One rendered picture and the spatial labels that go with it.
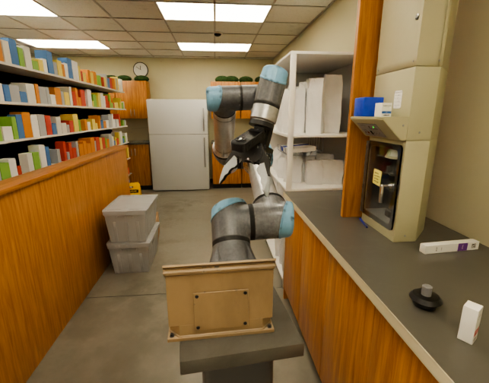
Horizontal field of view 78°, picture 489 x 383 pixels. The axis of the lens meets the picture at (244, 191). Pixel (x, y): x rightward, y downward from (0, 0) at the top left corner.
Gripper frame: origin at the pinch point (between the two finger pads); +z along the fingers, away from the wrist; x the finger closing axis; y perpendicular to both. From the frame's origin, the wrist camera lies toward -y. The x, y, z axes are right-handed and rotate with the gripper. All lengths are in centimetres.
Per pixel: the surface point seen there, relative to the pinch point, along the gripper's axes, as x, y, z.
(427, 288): -54, 33, 15
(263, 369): -17, 8, 48
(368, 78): -12, 91, -70
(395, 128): -32, 65, -40
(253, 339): -14.3, 0.5, 37.2
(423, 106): -40, 68, -51
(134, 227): 165, 145, 69
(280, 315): -17.0, 12.3, 33.2
